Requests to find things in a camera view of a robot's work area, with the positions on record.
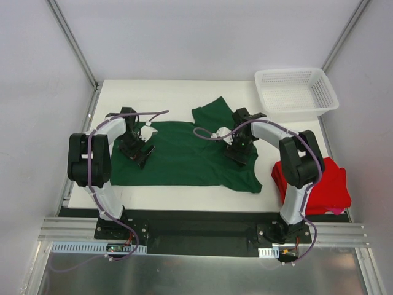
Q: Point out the aluminium frame rail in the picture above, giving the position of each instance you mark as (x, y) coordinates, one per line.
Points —
(325, 234)

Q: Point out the pink folded t shirt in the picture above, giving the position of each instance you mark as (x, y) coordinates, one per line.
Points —
(335, 211)

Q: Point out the green t shirt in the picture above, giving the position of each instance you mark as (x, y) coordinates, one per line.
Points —
(182, 159)

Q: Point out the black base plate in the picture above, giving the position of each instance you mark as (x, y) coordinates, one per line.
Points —
(193, 246)

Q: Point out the right white cable duct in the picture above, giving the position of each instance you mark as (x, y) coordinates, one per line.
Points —
(272, 252)

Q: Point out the red folded t shirt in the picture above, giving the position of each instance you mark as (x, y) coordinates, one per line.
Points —
(330, 192)

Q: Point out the left white cable duct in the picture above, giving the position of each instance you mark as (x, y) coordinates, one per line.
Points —
(96, 248)

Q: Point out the white cable duct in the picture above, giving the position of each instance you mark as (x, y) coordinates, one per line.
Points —
(272, 252)
(96, 248)

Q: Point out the white plastic basket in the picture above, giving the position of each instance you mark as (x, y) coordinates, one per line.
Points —
(295, 94)

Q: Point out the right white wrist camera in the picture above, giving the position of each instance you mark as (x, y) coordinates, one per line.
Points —
(223, 134)

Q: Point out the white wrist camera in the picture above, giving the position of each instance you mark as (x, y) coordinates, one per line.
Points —
(223, 134)
(147, 131)

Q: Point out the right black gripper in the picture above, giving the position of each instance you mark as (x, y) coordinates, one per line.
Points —
(238, 154)

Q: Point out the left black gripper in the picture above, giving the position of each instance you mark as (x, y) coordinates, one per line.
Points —
(137, 150)

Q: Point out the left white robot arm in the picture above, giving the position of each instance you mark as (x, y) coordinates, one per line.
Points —
(89, 157)

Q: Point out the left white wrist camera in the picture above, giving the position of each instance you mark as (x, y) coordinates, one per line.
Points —
(147, 131)

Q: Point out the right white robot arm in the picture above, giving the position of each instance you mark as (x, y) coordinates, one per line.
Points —
(301, 163)

